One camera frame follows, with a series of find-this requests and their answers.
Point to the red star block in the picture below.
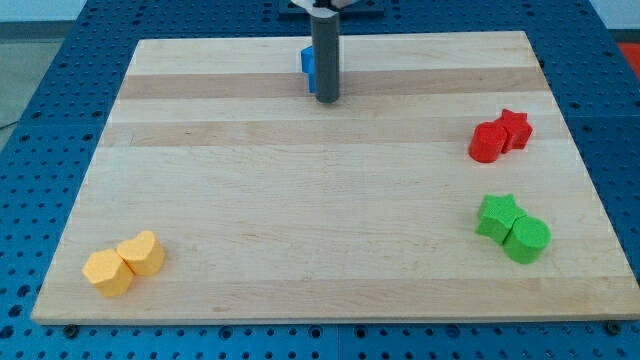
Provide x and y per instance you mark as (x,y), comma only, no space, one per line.
(517,128)

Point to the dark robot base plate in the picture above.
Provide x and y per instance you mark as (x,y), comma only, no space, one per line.
(288,8)

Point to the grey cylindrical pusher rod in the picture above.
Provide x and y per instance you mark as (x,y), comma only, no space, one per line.
(325,46)

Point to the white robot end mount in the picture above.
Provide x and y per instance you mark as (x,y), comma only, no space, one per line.
(329,4)

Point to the green cylinder block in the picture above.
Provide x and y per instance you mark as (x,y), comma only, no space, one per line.
(527,239)

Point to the blue cube block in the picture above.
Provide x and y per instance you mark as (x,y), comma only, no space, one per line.
(308,67)

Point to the yellow heart block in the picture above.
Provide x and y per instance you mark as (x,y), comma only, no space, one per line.
(144,254)

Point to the red cylinder block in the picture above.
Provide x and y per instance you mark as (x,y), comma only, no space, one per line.
(487,142)

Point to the yellow hexagon block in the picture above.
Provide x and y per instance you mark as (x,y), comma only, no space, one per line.
(108,273)

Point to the green star block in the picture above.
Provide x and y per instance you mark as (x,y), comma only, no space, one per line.
(497,215)

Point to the wooden board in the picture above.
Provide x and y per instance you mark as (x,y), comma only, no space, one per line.
(275,208)

